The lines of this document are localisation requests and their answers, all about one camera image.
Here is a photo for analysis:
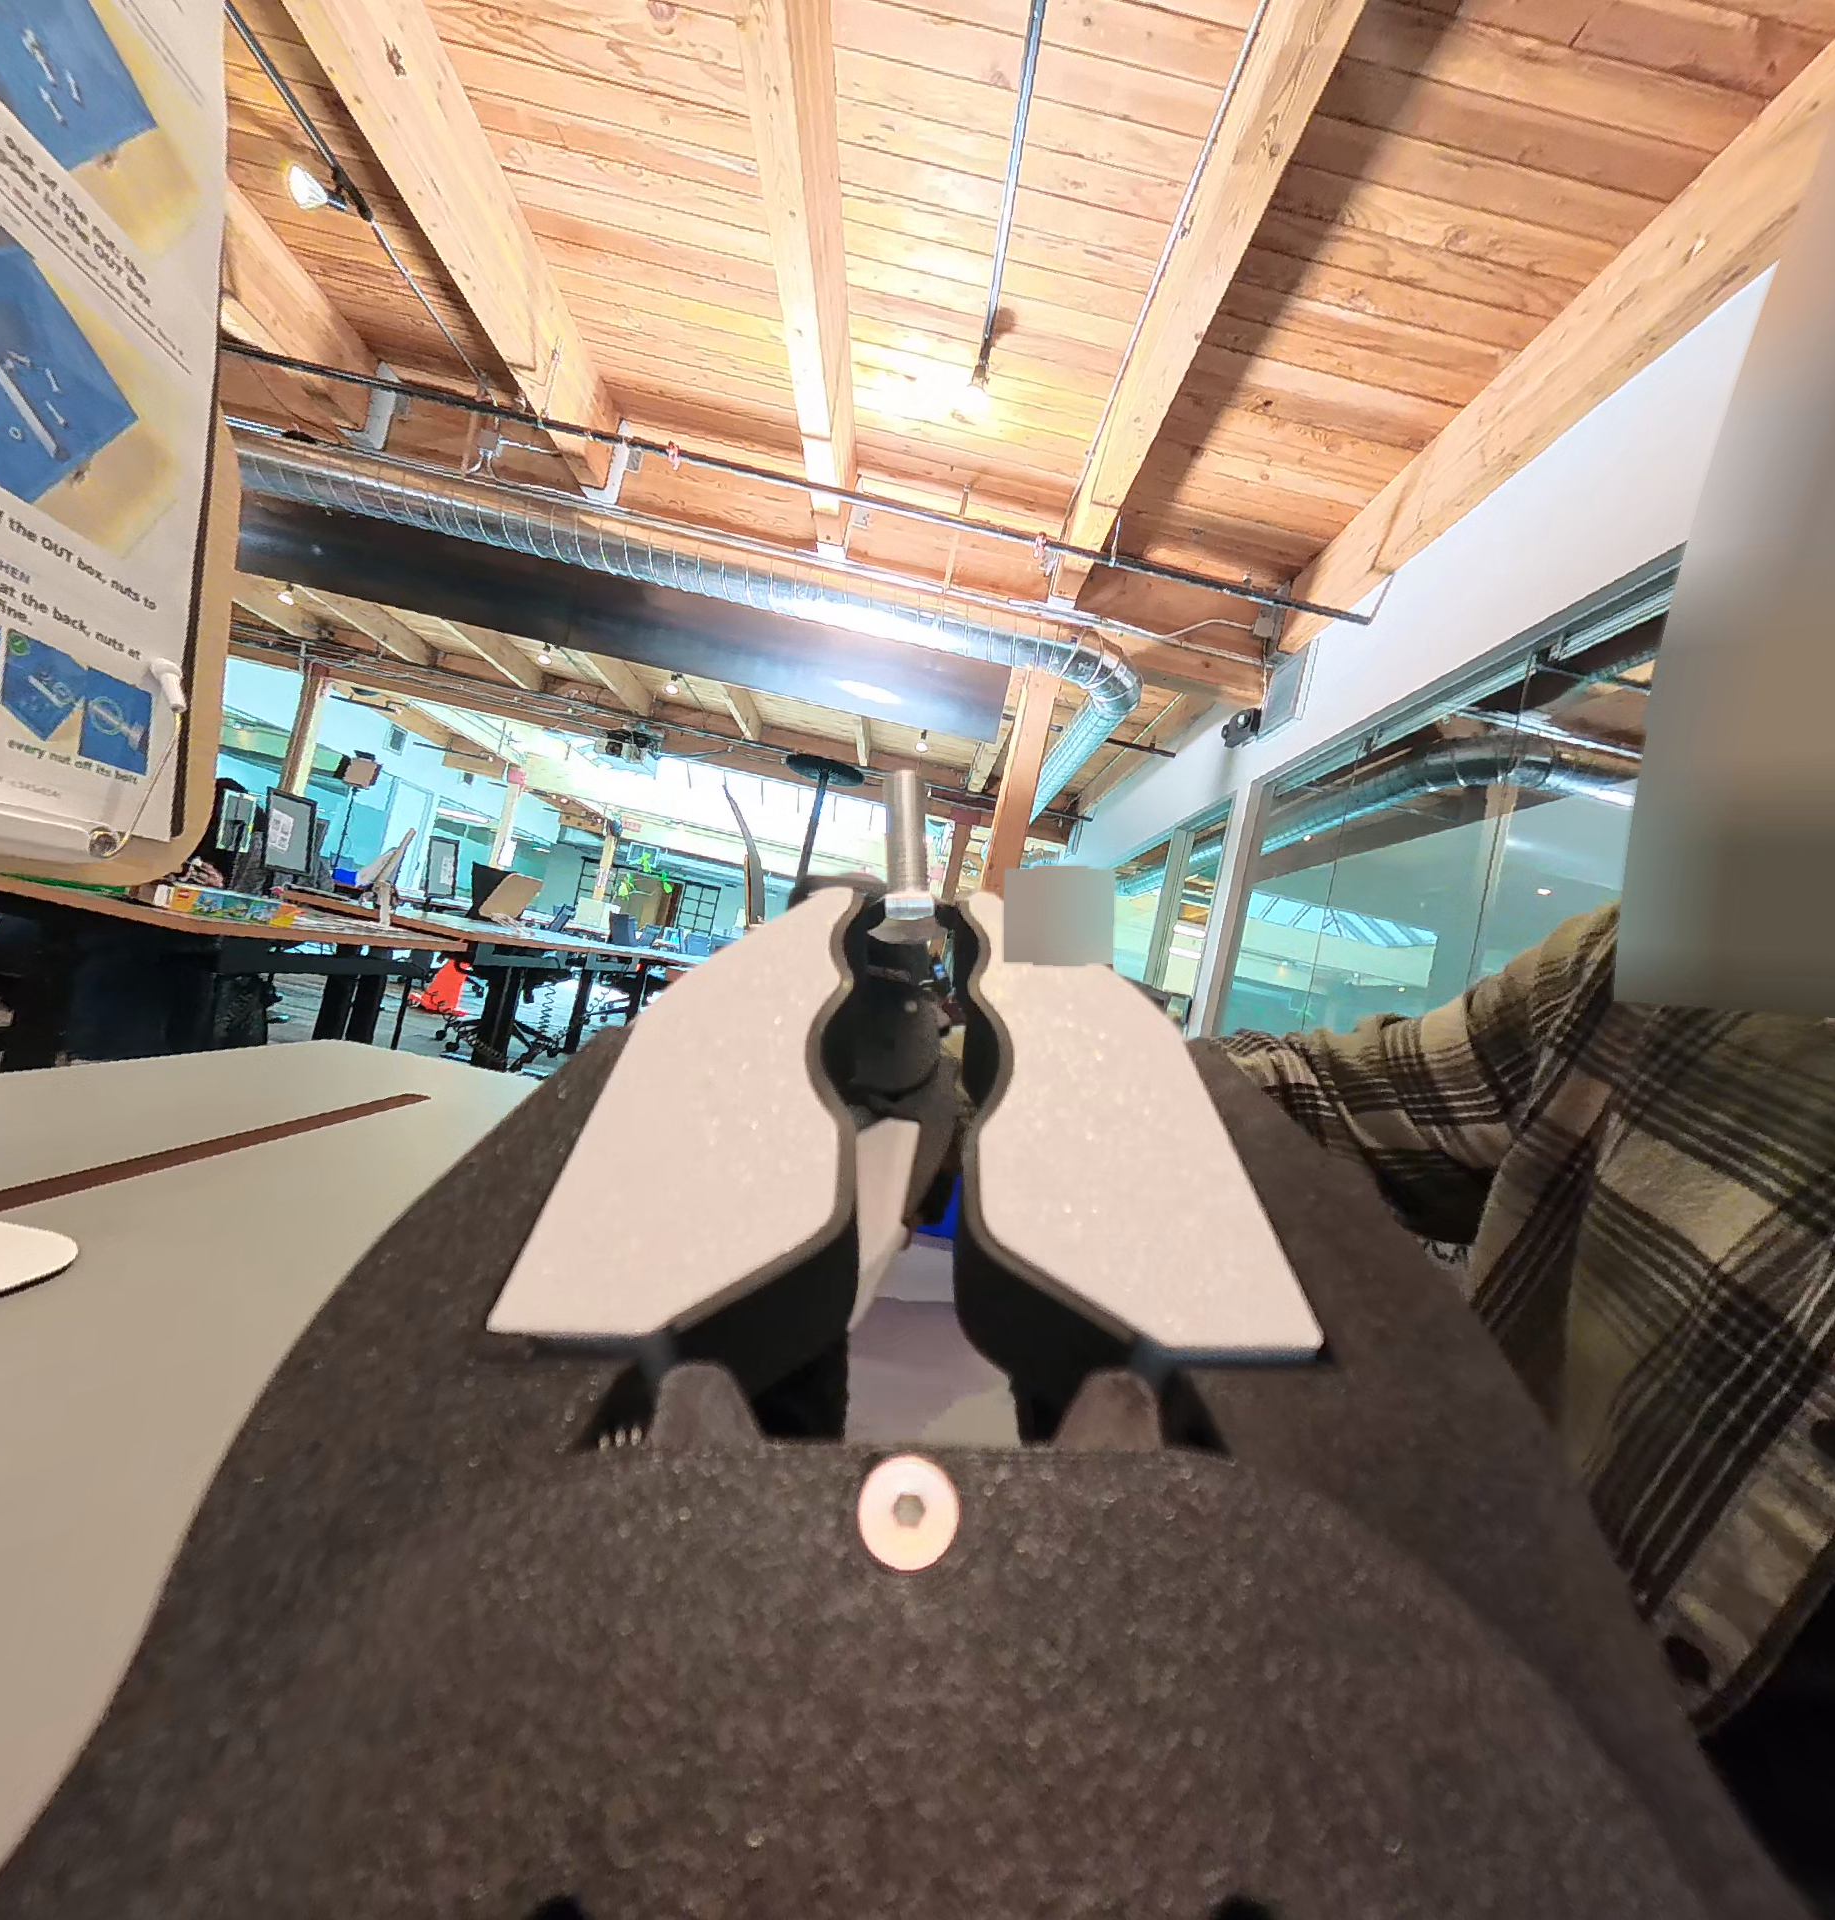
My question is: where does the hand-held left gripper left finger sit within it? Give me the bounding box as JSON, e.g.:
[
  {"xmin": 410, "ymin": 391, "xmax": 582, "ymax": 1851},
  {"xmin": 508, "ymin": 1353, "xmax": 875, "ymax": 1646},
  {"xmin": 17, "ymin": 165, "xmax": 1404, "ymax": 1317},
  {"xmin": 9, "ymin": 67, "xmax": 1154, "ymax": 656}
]
[{"xmin": 488, "ymin": 886, "xmax": 878, "ymax": 1364}]

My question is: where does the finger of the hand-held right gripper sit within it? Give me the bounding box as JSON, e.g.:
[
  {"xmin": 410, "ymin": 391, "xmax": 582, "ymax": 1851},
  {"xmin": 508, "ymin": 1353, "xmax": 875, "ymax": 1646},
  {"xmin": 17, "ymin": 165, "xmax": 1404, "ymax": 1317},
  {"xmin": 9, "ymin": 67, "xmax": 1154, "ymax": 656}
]
[{"xmin": 851, "ymin": 1115, "xmax": 929, "ymax": 1331}]

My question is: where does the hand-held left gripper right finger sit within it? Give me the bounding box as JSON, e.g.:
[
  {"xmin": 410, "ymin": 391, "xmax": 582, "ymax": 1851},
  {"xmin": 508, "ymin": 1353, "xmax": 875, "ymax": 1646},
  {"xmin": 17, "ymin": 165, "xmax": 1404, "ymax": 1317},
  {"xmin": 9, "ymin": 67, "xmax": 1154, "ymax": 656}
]
[{"xmin": 953, "ymin": 891, "xmax": 1328, "ymax": 1375}]

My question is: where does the silver hex bolt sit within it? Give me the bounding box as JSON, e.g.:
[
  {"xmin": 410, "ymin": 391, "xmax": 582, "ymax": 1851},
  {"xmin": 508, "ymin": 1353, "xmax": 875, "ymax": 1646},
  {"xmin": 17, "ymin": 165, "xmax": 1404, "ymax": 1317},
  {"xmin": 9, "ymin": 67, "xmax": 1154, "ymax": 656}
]
[{"xmin": 878, "ymin": 763, "xmax": 932, "ymax": 899}]

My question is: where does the person's right forearm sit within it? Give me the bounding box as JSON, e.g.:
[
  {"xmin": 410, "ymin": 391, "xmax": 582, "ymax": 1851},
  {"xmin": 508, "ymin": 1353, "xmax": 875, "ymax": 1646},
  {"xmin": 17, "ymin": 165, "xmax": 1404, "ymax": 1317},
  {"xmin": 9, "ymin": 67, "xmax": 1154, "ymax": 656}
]
[{"xmin": 1202, "ymin": 902, "xmax": 1624, "ymax": 1248}]

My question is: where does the black floor lamp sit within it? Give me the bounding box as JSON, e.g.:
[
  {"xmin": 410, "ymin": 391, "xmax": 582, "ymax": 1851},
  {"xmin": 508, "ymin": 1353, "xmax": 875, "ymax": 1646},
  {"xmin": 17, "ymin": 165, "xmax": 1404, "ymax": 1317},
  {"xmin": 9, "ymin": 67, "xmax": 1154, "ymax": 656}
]
[{"xmin": 786, "ymin": 756, "xmax": 865, "ymax": 902}]

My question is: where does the wooden office desk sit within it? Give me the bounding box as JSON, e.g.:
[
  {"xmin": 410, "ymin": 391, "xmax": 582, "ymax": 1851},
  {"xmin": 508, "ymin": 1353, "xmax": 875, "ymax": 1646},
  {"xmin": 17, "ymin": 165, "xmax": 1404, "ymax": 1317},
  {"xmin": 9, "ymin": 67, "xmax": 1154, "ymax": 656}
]
[{"xmin": 0, "ymin": 876, "xmax": 460, "ymax": 1059}]

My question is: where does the person's plaid shirt torso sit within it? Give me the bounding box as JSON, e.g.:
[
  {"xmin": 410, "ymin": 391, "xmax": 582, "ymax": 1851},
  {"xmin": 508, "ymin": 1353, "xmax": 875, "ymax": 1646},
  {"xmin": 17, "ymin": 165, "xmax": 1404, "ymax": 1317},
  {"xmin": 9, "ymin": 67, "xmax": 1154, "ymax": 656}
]
[{"xmin": 1465, "ymin": 1005, "xmax": 1835, "ymax": 1731}]

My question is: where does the white stand base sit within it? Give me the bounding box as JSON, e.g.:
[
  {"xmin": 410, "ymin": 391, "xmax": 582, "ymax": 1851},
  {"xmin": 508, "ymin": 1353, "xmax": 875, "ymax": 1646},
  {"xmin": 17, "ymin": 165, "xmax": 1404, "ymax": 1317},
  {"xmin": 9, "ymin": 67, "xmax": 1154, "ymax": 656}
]
[{"xmin": 0, "ymin": 1216, "xmax": 78, "ymax": 1317}]

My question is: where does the instruction sheet clipboard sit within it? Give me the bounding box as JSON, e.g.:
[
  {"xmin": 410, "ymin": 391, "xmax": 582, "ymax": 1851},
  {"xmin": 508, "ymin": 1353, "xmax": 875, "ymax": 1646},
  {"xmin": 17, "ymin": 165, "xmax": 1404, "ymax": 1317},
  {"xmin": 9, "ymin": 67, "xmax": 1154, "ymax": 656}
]
[{"xmin": 0, "ymin": 0, "xmax": 240, "ymax": 890}]

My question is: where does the silver air duct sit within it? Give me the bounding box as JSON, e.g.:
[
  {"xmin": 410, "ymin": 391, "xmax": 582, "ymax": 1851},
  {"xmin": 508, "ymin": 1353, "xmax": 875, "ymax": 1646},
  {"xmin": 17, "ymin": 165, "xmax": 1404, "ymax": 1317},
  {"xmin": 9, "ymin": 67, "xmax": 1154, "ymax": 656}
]
[{"xmin": 235, "ymin": 428, "xmax": 1145, "ymax": 820}]

